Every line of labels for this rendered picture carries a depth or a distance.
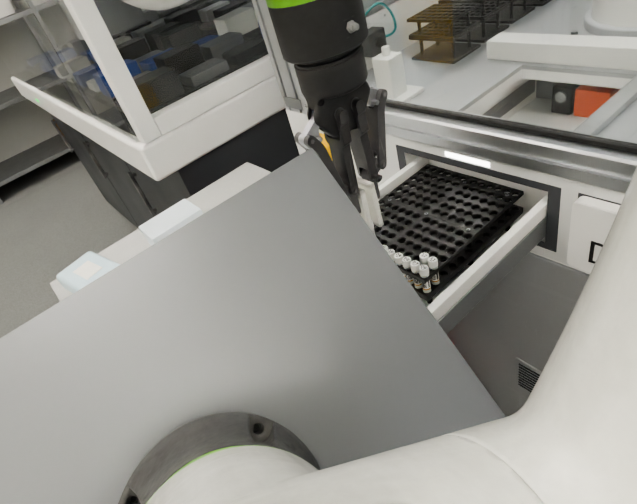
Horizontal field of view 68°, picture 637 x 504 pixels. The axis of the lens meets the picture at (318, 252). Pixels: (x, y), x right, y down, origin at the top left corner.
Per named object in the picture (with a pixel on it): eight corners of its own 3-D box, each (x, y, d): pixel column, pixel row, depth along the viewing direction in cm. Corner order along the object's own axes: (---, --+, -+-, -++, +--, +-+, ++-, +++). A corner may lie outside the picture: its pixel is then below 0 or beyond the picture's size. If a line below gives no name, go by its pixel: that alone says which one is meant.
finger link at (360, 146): (330, 99, 55) (339, 93, 55) (355, 176, 62) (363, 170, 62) (353, 103, 52) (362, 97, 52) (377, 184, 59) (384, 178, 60)
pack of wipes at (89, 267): (134, 279, 101) (123, 263, 99) (97, 309, 96) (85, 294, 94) (99, 262, 110) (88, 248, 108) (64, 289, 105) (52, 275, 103)
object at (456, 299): (414, 370, 58) (407, 338, 54) (290, 285, 76) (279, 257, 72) (583, 201, 73) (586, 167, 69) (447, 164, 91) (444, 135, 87)
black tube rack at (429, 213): (429, 314, 63) (424, 280, 60) (342, 265, 76) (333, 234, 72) (523, 225, 72) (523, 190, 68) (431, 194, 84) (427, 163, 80)
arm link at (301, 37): (311, 8, 40) (384, -29, 44) (241, 8, 49) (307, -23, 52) (328, 76, 44) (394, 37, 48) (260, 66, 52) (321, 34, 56)
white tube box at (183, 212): (163, 257, 105) (152, 239, 102) (148, 243, 111) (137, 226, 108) (209, 226, 110) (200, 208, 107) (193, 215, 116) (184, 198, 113)
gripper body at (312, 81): (332, 33, 54) (350, 109, 59) (275, 64, 50) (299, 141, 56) (379, 35, 48) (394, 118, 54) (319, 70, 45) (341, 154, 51)
